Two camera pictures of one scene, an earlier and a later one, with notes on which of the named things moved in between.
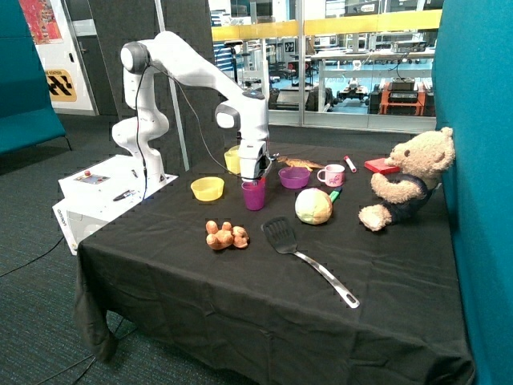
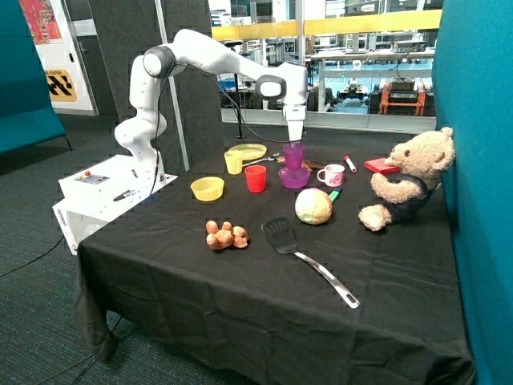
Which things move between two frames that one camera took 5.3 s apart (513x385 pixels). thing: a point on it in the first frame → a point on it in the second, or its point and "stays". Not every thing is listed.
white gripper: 251,151 → 295,115
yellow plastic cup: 232,160 stays
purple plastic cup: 254,195 → 293,152
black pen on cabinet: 124,194 stays
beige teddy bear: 421,163 stays
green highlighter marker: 334,194 stays
